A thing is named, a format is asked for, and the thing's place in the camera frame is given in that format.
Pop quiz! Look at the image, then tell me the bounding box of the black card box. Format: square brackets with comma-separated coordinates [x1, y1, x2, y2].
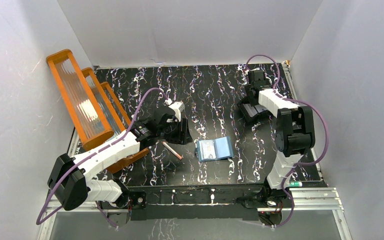
[237, 102, 270, 124]

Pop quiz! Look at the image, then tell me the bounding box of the blue leather card holder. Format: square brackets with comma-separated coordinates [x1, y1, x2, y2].
[195, 136, 234, 163]

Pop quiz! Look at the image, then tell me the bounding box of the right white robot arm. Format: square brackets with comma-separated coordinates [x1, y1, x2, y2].
[238, 69, 315, 207]

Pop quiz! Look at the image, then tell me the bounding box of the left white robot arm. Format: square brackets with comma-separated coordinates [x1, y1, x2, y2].
[47, 107, 193, 211]

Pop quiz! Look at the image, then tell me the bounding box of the white pink pen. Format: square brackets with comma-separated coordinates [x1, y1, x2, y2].
[162, 141, 183, 160]

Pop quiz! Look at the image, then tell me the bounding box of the orange tiered organizer rack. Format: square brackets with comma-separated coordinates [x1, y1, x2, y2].
[46, 49, 150, 175]

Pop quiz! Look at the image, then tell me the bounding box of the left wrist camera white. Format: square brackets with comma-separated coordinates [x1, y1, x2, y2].
[164, 98, 185, 121]

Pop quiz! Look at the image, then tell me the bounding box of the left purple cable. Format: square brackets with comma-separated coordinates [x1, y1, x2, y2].
[35, 87, 173, 229]

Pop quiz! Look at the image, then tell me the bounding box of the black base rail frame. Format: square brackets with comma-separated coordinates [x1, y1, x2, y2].
[49, 183, 344, 228]

